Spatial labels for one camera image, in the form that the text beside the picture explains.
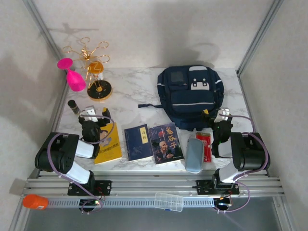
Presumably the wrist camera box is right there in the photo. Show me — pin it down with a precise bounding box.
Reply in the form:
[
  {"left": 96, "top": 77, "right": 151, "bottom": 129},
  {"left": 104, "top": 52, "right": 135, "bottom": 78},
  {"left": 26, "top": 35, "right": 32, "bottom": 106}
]
[
  {"left": 215, "top": 107, "right": 232, "bottom": 122},
  {"left": 80, "top": 105, "right": 98, "bottom": 123}
]

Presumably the red flat box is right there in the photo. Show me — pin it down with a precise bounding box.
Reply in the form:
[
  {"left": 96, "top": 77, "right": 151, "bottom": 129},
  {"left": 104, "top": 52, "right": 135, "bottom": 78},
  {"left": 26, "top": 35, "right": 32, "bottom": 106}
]
[{"left": 196, "top": 131, "right": 213, "bottom": 163}]

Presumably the aluminium table side rail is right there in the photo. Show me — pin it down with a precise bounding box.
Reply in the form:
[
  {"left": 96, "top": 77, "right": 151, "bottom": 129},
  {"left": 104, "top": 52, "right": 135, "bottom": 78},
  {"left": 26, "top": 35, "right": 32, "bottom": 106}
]
[
  {"left": 237, "top": 69, "right": 269, "bottom": 176},
  {"left": 37, "top": 69, "right": 70, "bottom": 179}
]

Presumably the book with old man portrait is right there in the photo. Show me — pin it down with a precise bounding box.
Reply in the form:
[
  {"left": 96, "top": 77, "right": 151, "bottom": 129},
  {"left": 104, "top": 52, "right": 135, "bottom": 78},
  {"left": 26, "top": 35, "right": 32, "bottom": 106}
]
[{"left": 148, "top": 122, "right": 185, "bottom": 166}]

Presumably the yellow cartoon cover book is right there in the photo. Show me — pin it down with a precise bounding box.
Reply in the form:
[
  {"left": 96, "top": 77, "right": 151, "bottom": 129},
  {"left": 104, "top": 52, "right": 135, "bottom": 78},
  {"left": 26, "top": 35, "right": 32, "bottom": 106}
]
[{"left": 93, "top": 122, "right": 123, "bottom": 165}]

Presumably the small dark bottle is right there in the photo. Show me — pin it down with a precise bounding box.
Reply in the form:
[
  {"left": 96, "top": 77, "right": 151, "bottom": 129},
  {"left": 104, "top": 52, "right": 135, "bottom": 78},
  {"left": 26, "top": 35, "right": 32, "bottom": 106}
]
[{"left": 67, "top": 99, "right": 82, "bottom": 115}]

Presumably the black controller board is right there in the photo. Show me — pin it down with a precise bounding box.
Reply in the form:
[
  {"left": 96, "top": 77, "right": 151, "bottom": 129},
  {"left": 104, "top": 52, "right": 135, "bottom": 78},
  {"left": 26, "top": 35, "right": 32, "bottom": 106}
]
[
  {"left": 79, "top": 198, "right": 106, "bottom": 214},
  {"left": 213, "top": 196, "right": 233, "bottom": 212}
]

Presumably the gold wire glass rack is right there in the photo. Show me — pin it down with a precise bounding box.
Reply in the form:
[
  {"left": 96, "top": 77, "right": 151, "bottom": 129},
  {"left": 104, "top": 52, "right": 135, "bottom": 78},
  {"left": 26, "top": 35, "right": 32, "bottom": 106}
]
[{"left": 62, "top": 37, "right": 113, "bottom": 103}]

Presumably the orange plastic bottle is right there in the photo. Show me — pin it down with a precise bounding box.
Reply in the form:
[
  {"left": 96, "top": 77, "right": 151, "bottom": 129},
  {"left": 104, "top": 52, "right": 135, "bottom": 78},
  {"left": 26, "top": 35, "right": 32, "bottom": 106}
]
[{"left": 23, "top": 194, "right": 50, "bottom": 210}]

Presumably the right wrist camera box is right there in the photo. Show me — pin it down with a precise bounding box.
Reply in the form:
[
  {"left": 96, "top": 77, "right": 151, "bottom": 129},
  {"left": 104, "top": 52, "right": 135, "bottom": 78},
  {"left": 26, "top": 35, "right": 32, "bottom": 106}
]
[{"left": 215, "top": 107, "right": 232, "bottom": 122}]

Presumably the dark blue book yellow label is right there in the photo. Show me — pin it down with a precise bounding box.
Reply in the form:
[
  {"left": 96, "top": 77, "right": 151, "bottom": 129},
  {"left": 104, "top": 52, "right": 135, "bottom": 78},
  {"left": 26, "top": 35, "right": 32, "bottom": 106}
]
[{"left": 124, "top": 123, "right": 154, "bottom": 162}]

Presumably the navy blue backpack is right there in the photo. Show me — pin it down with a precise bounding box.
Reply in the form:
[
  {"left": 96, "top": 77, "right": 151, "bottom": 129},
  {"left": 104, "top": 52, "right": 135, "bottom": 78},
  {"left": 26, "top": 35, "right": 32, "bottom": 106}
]
[{"left": 138, "top": 65, "right": 226, "bottom": 132}]

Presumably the pink plastic wine glass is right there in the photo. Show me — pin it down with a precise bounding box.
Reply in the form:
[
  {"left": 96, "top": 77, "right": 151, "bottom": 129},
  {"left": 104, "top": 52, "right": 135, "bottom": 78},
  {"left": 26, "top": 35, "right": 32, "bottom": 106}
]
[{"left": 56, "top": 57, "right": 87, "bottom": 92}]

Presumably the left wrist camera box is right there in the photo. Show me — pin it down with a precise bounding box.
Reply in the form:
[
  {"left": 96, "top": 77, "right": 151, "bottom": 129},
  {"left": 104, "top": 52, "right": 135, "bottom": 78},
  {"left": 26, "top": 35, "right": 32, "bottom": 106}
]
[{"left": 80, "top": 105, "right": 98, "bottom": 123}]

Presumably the clear plastic organizer box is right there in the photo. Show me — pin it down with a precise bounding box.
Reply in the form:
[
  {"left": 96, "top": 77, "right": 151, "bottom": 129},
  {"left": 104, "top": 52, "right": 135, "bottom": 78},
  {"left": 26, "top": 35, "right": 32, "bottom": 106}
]
[{"left": 154, "top": 192, "right": 184, "bottom": 212}]

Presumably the grey slotted cable duct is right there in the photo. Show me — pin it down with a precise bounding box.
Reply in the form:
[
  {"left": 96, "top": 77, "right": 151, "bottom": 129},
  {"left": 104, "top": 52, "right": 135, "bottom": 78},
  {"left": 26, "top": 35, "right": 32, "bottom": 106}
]
[{"left": 47, "top": 197, "right": 216, "bottom": 209}]

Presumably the amber orange glass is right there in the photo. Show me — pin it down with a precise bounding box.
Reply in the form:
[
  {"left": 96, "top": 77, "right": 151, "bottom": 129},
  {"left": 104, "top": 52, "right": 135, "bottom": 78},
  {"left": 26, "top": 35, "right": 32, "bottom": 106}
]
[{"left": 87, "top": 61, "right": 104, "bottom": 75}]

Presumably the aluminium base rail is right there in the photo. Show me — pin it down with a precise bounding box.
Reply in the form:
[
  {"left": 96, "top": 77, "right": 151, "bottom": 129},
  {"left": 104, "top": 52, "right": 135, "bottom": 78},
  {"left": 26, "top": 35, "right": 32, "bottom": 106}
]
[{"left": 21, "top": 174, "right": 286, "bottom": 198}]

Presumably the grey blue pencil case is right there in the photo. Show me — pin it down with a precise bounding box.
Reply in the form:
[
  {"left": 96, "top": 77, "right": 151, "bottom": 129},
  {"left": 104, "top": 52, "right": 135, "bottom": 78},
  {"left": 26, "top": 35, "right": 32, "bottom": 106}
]
[{"left": 184, "top": 137, "right": 204, "bottom": 174}]

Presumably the aluminium frame post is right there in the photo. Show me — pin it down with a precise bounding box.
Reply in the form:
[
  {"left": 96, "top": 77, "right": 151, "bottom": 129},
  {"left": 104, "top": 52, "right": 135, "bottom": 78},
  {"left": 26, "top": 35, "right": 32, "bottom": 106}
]
[
  {"left": 23, "top": 0, "right": 63, "bottom": 61},
  {"left": 237, "top": 0, "right": 285, "bottom": 75}
]

